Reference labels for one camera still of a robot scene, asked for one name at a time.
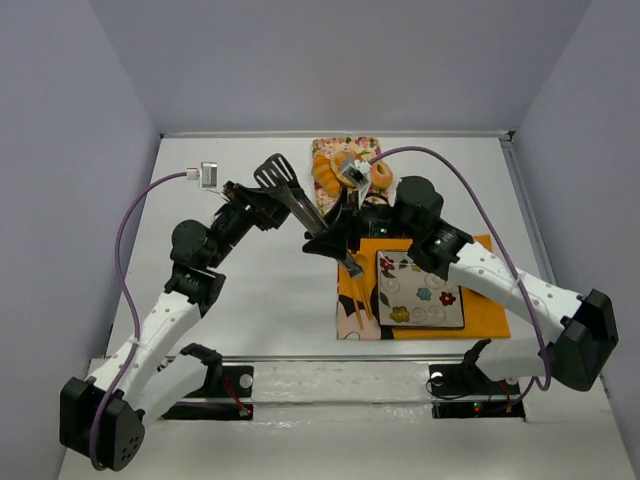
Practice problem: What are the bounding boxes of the wooden spoon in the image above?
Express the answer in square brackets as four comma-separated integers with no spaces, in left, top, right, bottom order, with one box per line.
[349,254,374,321]

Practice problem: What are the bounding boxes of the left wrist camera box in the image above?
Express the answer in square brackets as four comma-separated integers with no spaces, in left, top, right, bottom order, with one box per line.
[186,162,218,192]

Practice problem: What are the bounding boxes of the glazed ring donut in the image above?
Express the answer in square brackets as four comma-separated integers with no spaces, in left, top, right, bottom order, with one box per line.
[370,160,394,190]

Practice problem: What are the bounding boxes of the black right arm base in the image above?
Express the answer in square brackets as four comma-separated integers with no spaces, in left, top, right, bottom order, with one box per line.
[425,364,526,420]

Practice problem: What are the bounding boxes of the floral rectangular tray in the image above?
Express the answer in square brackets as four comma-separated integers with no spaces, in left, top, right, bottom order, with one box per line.
[311,136,381,213]

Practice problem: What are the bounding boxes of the striped croissant bread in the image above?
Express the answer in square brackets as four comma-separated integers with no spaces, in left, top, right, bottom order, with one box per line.
[311,154,342,197]

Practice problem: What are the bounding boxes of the stainless steel serving tongs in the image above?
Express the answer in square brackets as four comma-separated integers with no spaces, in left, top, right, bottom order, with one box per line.
[253,153,351,274]

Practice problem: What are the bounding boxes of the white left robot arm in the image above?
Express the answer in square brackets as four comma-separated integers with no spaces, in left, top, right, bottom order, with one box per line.
[59,180,300,471]

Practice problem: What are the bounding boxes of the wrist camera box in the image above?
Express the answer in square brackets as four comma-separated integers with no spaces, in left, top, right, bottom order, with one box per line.
[340,156,371,192]
[186,162,218,192]

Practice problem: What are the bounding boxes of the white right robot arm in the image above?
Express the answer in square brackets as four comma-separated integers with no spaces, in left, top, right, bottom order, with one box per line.
[303,176,618,392]

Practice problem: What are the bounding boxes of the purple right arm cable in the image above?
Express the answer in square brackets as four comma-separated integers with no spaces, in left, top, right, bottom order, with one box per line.
[369,146,554,391]

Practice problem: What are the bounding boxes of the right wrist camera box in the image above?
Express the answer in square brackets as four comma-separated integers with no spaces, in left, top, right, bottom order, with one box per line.
[340,156,371,192]

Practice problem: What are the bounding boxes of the square flower-patterned plate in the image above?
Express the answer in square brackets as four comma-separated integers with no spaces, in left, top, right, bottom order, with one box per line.
[375,250,465,330]

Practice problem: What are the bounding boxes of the twisted pretzel bread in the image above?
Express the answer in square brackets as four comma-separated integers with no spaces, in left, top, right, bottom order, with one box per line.
[330,151,357,176]

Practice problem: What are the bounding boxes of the wooden chopstick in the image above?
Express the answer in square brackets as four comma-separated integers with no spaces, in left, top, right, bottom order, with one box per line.
[349,278,364,331]

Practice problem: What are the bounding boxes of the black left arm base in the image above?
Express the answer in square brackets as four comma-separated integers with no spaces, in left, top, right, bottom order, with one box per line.
[161,364,254,421]

